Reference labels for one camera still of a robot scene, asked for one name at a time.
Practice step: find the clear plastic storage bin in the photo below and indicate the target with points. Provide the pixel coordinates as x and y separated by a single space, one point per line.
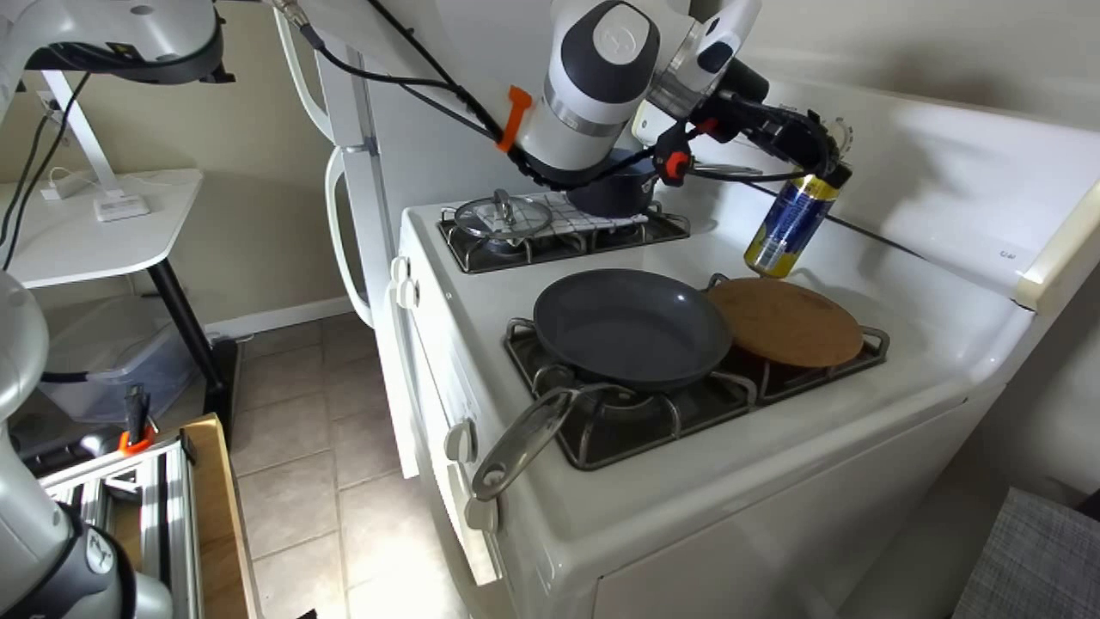
116 367

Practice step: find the grey woven basket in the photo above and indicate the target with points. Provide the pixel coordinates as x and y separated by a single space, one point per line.
1033 561

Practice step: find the orange clamp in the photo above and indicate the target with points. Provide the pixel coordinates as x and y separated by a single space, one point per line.
140 435

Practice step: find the aluminium frame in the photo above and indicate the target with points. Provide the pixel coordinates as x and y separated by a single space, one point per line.
173 526

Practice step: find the round wooden mat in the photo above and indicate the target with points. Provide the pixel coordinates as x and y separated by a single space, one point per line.
792 329

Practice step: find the wooden board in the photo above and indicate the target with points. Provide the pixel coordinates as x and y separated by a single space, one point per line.
225 526

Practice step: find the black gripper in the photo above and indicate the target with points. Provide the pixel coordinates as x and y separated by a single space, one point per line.
766 122

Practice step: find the black stove burner grate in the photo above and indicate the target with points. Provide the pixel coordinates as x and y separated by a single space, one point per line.
689 407
597 235

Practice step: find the small white box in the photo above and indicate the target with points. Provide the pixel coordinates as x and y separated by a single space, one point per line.
120 204

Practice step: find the white table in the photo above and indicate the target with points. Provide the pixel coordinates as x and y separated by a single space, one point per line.
89 241

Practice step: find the white refrigerator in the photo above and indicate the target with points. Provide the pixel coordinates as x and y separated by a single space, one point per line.
433 148

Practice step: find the glass pot lid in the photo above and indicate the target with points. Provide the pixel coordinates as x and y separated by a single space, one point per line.
503 221

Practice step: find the grey frying pan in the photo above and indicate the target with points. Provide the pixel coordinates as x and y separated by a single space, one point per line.
629 329

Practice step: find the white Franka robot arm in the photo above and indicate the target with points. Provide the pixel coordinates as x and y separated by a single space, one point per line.
597 80

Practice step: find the white stove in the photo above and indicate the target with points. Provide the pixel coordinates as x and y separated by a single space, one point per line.
801 459

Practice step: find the blue yellow lemon soda can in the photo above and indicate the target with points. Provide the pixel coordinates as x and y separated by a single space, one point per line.
787 228

